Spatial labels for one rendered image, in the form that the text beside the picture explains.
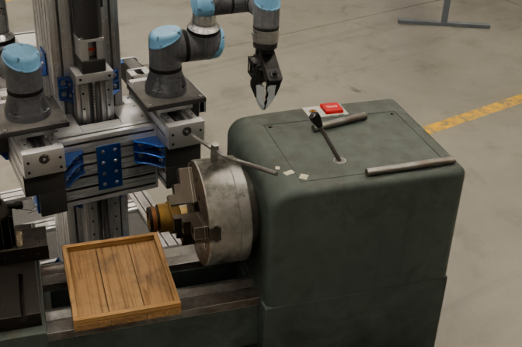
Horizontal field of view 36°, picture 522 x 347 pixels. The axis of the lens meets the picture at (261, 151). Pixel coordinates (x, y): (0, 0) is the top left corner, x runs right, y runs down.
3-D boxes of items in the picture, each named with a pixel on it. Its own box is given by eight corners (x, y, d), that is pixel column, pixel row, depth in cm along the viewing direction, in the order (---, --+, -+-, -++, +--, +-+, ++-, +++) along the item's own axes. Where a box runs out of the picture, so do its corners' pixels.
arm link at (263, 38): (282, 31, 226) (255, 33, 223) (281, 46, 228) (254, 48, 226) (274, 22, 232) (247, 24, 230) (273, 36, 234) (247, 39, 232)
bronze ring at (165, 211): (175, 193, 234) (144, 197, 232) (182, 210, 227) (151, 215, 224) (176, 219, 239) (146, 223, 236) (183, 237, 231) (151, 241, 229)
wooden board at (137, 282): (157, 241, 257) (157, 231, 255) (181, 314, 228) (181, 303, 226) (62, 255, 249) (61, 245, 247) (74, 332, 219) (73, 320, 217)
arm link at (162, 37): (144, 60, 286) (143, 24, 280) (180, 56, 291) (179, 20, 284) (154, 73, 277) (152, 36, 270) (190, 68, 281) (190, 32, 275)
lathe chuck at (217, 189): (211, 216, 258) (215, 136, 240) (238, 283, 234) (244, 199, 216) (184, 220, 256) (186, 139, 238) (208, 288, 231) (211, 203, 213)
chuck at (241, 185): (222, 215, 259) (226, 134, 241) (249, 282, 235) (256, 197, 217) (212, 216, 258) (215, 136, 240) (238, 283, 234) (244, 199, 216)
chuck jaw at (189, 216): (209, 207, 232) (219, 224, 221) (210, 223, 233) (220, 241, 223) (172, 213, 228) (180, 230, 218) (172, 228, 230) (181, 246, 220)
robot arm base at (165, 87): (139, 85, 291) (137, 60, 286) (177, 78, 297) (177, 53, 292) (153, 102, 280) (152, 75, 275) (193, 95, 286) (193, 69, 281)
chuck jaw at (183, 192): (203, 202, 238) (198, 163, 240) (207, 199, 233) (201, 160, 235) (167, 206, 235) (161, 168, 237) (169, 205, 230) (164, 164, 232)
